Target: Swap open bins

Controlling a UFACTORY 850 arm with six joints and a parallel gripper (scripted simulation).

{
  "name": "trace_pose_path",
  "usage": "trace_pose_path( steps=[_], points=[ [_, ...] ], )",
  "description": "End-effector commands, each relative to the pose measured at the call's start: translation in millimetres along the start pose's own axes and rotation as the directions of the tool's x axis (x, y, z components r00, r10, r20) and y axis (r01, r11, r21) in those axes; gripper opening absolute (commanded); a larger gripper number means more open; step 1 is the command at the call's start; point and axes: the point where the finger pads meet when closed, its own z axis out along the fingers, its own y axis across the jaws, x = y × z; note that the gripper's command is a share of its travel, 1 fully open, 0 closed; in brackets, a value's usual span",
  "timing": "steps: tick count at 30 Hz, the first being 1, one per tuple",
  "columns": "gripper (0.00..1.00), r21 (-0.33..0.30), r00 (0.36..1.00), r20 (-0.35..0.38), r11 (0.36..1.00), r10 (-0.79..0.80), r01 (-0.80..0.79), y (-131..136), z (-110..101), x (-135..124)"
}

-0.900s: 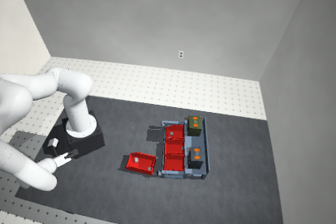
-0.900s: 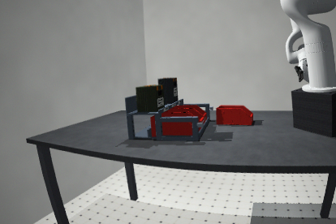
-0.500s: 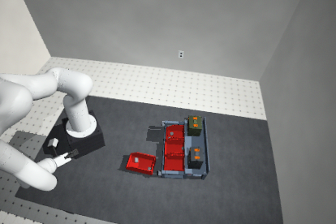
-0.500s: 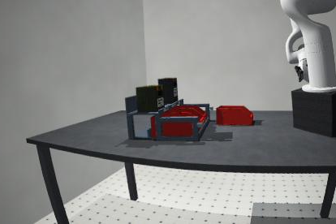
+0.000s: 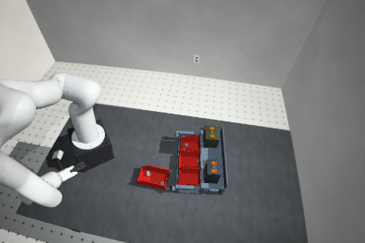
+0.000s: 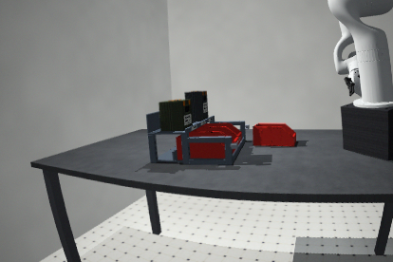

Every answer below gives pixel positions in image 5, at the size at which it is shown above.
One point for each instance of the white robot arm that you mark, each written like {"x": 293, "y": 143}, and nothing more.
{"x": 17, "y": 111}

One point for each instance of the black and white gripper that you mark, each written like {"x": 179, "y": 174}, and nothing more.
{"x": 68, "y": 172}

